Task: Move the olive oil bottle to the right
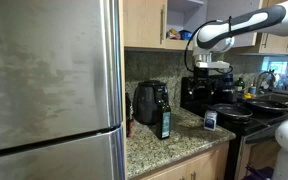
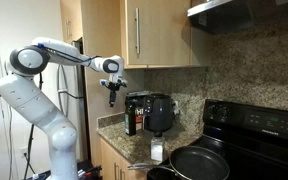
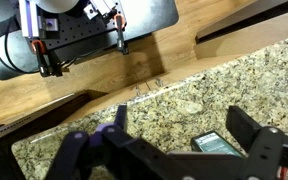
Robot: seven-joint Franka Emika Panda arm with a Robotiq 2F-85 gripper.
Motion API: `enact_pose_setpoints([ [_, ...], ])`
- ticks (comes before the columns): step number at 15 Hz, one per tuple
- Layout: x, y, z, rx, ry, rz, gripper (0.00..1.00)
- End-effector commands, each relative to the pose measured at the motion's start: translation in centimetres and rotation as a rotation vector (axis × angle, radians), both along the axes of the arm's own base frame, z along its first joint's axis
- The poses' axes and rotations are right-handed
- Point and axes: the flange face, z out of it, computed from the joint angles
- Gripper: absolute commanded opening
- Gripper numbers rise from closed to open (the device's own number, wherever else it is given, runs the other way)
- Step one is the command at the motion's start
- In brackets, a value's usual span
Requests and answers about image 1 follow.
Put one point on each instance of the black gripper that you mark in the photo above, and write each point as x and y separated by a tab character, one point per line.
201	69

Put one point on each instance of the dark olive oil bottle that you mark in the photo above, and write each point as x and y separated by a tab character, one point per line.
164	118

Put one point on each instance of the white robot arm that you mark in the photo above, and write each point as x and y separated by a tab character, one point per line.
218	36

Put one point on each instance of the green dish soap bottle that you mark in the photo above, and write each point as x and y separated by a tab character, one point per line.
239	85

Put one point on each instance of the black stove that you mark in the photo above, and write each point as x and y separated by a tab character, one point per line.
198	95

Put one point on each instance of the food packages on shelf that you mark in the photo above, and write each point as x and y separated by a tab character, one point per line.
178	35

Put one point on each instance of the black frying pan front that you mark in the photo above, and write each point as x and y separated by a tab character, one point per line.
232	112

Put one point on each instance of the black frying pan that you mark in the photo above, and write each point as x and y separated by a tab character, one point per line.
266	105
232	112

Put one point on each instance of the black air fryer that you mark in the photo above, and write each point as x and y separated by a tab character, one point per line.
147	96

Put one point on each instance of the open grey cabinet door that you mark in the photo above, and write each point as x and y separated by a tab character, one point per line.
222	9

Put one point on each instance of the chrome sink faucet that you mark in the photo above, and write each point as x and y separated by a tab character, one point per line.
265	80

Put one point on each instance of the black frying pan back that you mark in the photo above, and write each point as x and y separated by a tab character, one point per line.
266	105

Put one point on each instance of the wooden upper cabinet right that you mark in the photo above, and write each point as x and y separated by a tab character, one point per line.
272	44

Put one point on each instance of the wooden cabinet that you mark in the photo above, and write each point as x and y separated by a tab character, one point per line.
207	165
144	23
272	44

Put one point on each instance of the wooden upper cabinet left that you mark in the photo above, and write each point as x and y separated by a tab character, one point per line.
144	23

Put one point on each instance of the black whey protein bag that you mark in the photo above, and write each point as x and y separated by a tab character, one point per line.
129	116

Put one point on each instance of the wooden lower cabinet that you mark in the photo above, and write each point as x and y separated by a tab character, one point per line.
207	165

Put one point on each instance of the stainless steel refrigerator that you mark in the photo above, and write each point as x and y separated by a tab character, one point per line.
60	90

